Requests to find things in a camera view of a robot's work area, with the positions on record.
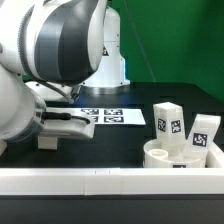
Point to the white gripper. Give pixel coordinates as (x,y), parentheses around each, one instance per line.
(65,122)

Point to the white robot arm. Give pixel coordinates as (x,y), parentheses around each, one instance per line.
(52,42)

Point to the white marker sheet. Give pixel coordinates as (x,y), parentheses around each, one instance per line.
(115,116)

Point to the white U-shaped fence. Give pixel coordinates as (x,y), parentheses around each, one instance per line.
(117,181)

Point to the white round stool seat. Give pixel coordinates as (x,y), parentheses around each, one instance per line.
(155,156)

